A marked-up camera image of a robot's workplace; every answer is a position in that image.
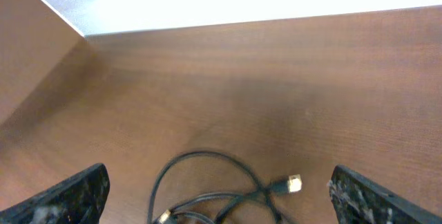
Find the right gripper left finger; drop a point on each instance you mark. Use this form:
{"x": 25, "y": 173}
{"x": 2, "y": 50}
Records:
{"x": 80, "y": 198}

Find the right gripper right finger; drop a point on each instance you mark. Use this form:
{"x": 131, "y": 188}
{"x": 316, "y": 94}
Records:
{"x": 357, "y": 199}

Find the black cable silver plug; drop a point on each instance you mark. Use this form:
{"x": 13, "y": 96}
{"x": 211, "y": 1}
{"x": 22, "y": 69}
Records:
{"x": 211, "y": 185}

